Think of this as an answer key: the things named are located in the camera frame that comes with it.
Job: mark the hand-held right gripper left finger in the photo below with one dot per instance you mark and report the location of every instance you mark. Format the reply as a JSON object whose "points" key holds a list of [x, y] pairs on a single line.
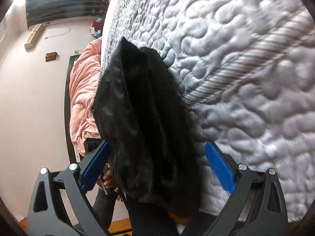
{"points": [[96, 167]]}

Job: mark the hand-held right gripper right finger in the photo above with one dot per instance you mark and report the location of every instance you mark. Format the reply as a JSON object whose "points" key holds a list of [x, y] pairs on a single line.
{"points": [[219, 167]]}

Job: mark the black pants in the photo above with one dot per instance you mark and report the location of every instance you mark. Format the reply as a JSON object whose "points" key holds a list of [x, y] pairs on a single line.
{"points": [[147, 127]]}

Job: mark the person's left forearm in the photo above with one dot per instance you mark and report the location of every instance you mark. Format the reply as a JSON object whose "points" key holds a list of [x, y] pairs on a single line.
{"points": [[105, 209]]}

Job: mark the person's left hand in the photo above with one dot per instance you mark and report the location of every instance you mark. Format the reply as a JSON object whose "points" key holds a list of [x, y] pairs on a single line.
{"points": [[110, 179]]}

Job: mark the person's leg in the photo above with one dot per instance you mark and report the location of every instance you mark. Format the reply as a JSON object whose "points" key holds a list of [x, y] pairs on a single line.
{"points": [[150, 221]]}

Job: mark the pink fluffy blanket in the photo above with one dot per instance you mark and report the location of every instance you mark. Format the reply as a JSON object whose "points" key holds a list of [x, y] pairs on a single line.
{"points": [[83, 91]]}

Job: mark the grey quilted mattress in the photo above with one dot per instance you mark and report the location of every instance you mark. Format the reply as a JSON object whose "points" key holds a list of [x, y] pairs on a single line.
{"points": [[233, 54]]}

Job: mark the pile of colourful clothes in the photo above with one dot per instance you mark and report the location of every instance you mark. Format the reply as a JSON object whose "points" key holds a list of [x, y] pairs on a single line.
{"points": [[96, 27]]}

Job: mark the dark patterned curtain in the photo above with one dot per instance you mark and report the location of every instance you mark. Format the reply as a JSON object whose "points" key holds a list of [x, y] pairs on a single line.
{"points": [[61, 7]]}

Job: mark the small wall plug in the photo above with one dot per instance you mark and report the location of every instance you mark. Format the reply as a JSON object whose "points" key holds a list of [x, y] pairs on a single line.
{"points": [[76, 52]]}

